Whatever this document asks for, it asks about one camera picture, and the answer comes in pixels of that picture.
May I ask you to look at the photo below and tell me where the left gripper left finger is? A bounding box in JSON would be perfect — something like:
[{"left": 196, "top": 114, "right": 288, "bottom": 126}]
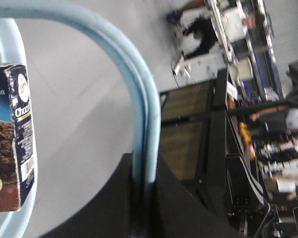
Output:
[{"left": 41, "top": 153, "right": 133, "bottom": 238}]

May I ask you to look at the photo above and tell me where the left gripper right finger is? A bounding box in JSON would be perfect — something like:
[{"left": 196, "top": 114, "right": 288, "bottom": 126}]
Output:
[{"left": 151, "top": 155, "right": 243, "bottom": 238}]

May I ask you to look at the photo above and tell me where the dark blue chocolate cookie box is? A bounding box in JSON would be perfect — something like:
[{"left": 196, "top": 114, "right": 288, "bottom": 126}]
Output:
[{"left": 0, "top": 63, "right": 35, "bottom": 212}]

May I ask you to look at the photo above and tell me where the light blue plastic basket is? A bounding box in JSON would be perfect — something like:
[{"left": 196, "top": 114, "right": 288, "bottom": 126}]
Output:
[{"left": 0, "top": 0, "right": 160, "bottom": 238}]

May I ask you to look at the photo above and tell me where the wooden display counter black frame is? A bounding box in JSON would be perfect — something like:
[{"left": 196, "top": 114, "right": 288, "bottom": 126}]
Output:
[{"left": 159, "top": 68, "right": 231, "bottom": 217}]

